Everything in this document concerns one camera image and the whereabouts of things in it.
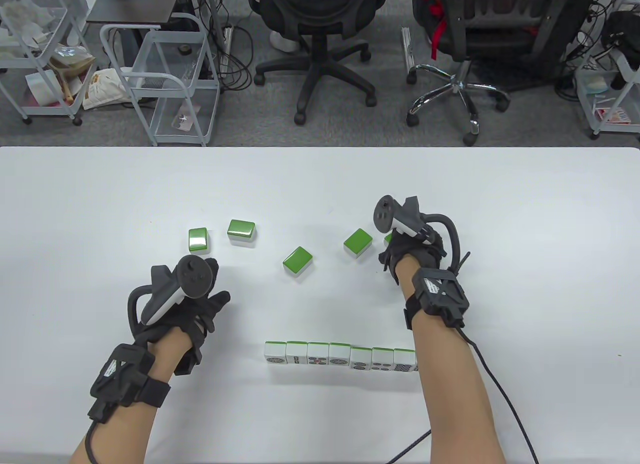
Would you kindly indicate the person's right hand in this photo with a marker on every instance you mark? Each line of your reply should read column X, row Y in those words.
column 420, row 249

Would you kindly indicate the person's left hand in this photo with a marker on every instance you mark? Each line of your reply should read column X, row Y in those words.
column 190, row 316

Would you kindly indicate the black white handheld controller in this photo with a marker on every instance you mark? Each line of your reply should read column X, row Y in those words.
column 384, row 213
column 195, row 276

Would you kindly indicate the row of mahjong tiles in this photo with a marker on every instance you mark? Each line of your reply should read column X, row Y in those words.
column 318, row 356

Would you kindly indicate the person's left forearm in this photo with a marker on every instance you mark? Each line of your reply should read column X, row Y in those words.
column 120, row 436

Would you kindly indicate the person's right forearm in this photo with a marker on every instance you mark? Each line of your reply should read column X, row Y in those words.
column 450, row 394

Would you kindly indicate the small clear packet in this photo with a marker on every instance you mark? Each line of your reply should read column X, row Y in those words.
column 182, row 122

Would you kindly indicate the white power strip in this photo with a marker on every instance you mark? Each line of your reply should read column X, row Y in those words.
column 229, row 43
column 408, row 49

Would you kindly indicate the black mesh office chair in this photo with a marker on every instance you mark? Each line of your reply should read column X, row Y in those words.
column 314, row 64

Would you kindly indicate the red ribbon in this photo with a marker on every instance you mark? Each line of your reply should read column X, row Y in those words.
column 442, row 28

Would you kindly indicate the black chrome-base office chair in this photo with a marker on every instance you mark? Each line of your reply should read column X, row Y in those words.
column 492, row 39

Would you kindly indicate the red white box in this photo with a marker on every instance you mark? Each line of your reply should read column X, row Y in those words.
column 612, row 115

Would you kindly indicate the light blue face mask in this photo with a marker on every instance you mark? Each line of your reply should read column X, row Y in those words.
column 595, row 87

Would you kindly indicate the printed paper bag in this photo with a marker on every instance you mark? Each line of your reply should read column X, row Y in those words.
column 102, row 89

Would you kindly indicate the white paper roll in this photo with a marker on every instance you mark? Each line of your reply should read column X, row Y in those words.
column 37, row 87

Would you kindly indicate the clear plastic bag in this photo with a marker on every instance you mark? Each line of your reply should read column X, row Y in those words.
column 70, row 59

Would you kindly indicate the dark desk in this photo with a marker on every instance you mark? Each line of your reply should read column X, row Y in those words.
column 135, row 2

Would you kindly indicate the crumpled white plastic bag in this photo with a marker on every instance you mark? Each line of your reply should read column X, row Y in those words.
column 22, row 14

